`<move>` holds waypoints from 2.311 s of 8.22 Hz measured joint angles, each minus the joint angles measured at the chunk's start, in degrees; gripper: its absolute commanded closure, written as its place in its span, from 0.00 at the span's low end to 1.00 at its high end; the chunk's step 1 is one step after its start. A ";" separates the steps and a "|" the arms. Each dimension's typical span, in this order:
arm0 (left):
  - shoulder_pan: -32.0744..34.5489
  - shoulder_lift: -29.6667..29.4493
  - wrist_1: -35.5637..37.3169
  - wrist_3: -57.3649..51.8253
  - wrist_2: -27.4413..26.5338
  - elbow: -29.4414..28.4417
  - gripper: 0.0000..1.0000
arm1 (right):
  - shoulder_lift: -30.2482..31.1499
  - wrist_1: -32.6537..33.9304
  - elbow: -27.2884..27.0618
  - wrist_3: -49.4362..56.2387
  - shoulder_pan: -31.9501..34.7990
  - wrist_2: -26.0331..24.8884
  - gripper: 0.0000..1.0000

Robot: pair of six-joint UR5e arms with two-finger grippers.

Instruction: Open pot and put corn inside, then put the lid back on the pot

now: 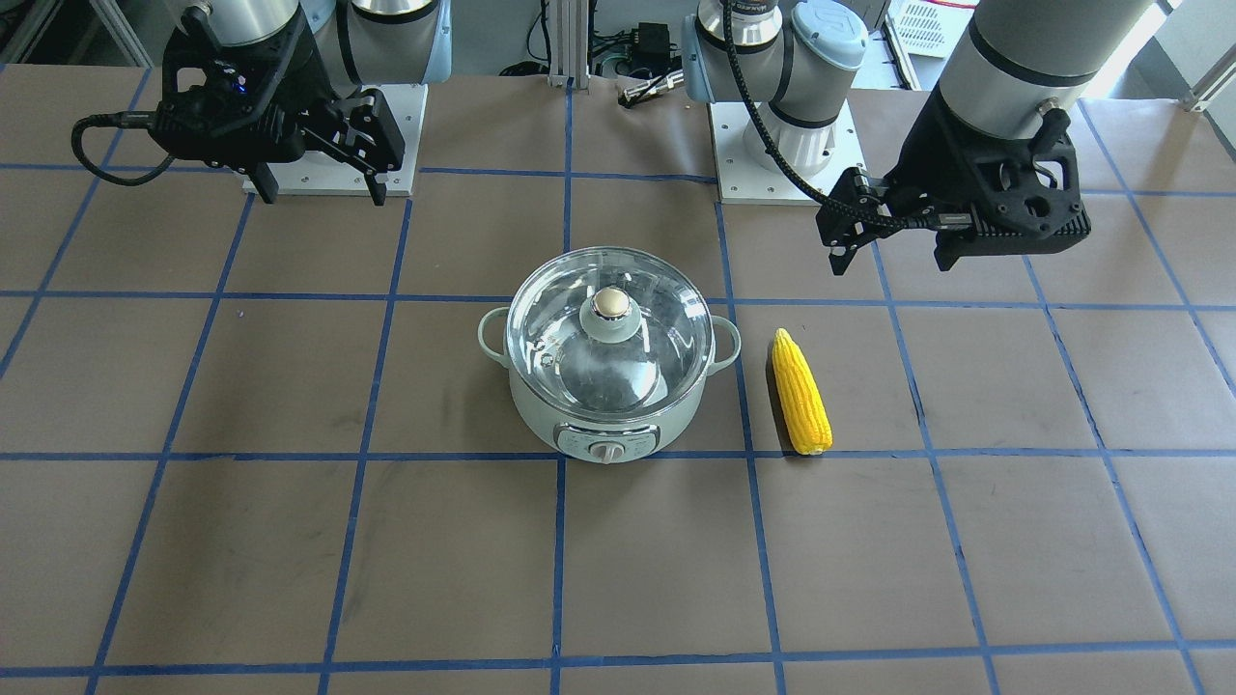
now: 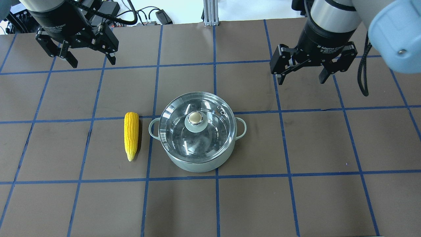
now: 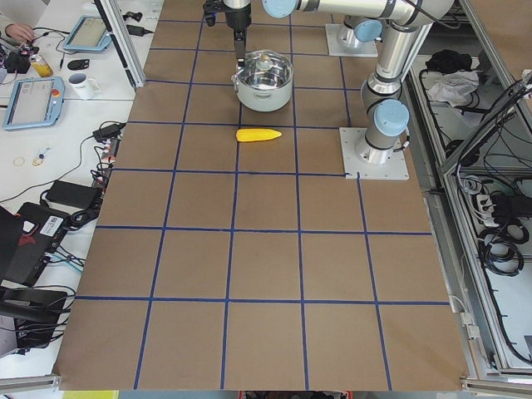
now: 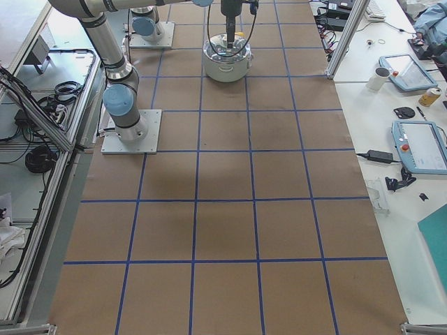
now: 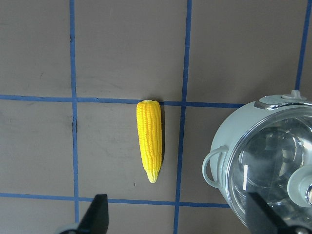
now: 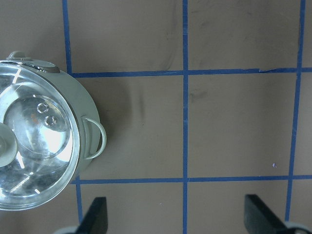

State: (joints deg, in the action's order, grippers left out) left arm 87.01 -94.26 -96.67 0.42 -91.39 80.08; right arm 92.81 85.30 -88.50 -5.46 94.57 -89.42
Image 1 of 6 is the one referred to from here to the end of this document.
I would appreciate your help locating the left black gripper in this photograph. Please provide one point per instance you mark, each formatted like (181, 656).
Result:
(929, 147)

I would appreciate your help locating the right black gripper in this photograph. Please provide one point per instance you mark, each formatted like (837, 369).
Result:
(301, 89)

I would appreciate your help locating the yellow corn cob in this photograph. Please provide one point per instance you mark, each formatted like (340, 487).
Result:
(803, 411)

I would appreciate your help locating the glass pot lid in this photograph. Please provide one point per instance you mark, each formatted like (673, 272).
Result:
(609, 334)

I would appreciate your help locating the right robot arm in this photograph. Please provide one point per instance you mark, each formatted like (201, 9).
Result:
(364, 43)

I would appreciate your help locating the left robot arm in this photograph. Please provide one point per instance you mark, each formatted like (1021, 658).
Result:
(1016, 60)

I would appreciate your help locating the pale green electric pot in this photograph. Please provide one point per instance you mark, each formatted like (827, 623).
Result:
(604, 442)

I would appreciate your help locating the white plastic basket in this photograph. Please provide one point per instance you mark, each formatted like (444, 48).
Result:
(930, 28)

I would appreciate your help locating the black power adapter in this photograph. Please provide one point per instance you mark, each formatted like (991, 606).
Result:
(651, 48)

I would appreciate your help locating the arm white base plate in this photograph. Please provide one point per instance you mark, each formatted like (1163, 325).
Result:
(747, 175)
(334, 167)

